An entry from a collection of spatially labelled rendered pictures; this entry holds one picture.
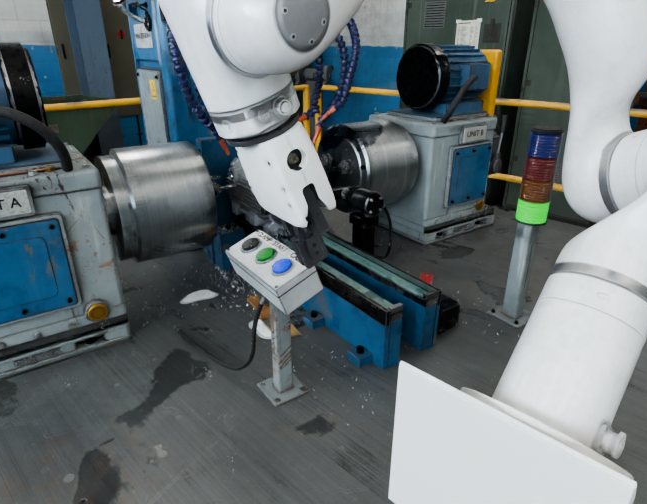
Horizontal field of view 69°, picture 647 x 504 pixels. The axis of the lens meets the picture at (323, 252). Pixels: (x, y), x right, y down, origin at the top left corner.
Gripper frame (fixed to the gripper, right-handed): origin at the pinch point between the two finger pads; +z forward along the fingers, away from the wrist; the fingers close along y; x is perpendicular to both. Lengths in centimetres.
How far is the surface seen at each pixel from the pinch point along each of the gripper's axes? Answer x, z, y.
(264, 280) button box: 3.3, 8.9, 12.1
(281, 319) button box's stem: 2.6, 19.8, 15.7
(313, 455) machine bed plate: 11.2, 32.9, 1.5
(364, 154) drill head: -46, 23, 52
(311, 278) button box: -2.1, 10.8, 8.5
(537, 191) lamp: -52, 25, 7
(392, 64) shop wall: -428, 167, 486
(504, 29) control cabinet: -308, 83, 208
